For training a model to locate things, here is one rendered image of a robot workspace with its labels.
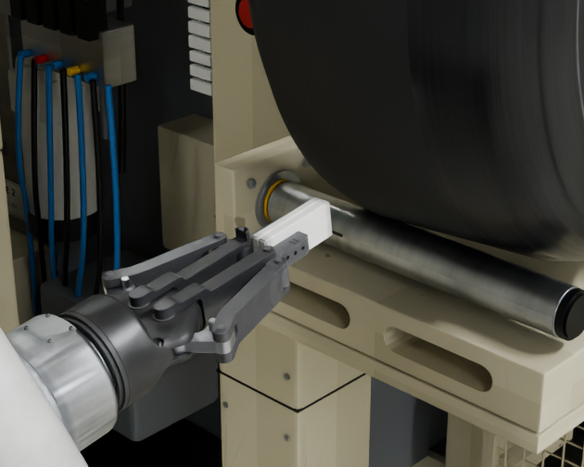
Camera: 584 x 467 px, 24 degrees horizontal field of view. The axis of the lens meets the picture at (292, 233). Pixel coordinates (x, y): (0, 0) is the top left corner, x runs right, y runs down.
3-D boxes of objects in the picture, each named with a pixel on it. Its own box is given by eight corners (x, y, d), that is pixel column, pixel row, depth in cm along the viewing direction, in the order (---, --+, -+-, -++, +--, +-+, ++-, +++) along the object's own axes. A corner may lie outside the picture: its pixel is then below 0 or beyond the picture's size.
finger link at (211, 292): (146, 305, 90) (160, 312, 90) (266, 234, 97) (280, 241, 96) (156, 352, 92) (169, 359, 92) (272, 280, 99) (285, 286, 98)
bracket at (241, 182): (214, 255, 132) (212, 162, 128) (462, 148, 158) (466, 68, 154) (238, 266, 130) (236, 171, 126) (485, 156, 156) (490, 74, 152)
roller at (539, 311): (256, 224, 132) (260, 180, 130) (287, 217, 135) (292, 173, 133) (559, 348, 110) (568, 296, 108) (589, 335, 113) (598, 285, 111)
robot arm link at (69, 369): (-46, 329, 85) (28, 286, 89) (-17, 440, 90) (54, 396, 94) (41, 381, 80) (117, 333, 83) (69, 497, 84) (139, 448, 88)
